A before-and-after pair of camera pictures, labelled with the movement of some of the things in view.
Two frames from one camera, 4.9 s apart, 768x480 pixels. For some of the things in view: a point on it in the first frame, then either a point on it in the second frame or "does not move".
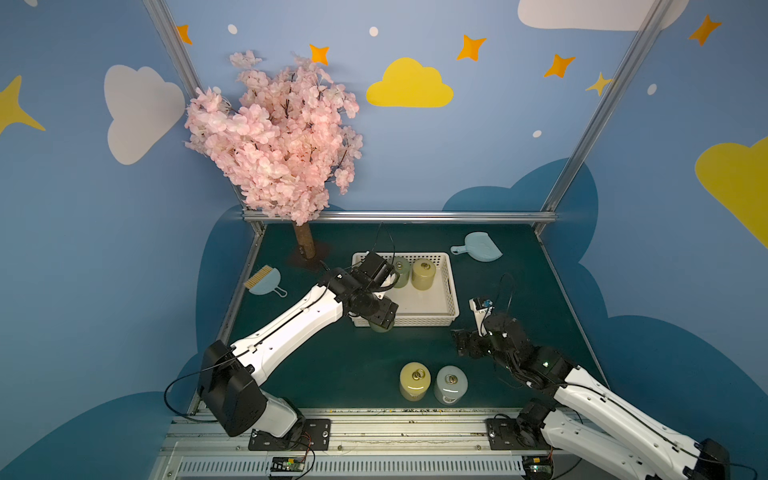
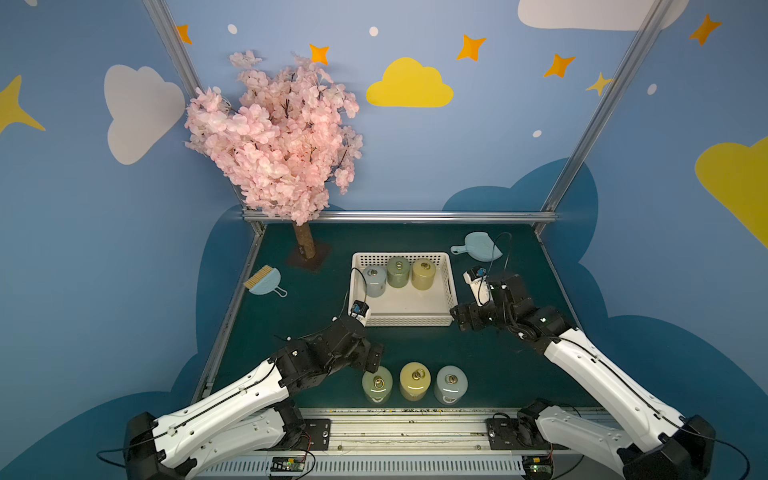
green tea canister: [403, 266] does not move
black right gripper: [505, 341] to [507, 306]
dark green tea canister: [380, 329] to [377, 386]
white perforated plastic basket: [437, 306] does not move
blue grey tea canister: [450, 384] does not move
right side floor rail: [546, 253] does not move
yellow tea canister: [415, 379] does not move
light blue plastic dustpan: [479, 246] does not move
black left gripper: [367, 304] to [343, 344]
